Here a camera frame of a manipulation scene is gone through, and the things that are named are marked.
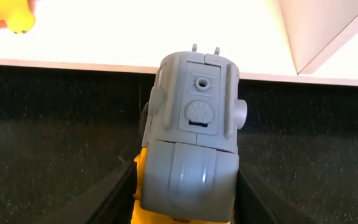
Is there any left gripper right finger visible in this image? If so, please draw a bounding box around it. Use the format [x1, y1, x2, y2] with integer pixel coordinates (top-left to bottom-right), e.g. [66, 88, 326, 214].
[233, 167, 319, 224]

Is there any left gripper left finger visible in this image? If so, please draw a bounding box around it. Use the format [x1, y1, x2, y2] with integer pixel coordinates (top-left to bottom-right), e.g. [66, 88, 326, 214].
[37, 160, 138, 224]

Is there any grey and yellow toy truck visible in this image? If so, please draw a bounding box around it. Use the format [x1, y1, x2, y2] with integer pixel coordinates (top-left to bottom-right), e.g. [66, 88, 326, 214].
[131, 43, 249, 224]

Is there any orange rubber toy animal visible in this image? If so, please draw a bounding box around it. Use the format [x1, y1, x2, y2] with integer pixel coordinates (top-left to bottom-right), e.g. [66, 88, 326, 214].
[0, 0, 37, 34]

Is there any white shelf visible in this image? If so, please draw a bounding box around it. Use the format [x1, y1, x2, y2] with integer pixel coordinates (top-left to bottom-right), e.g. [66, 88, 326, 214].
[0, 0, 358, 88]

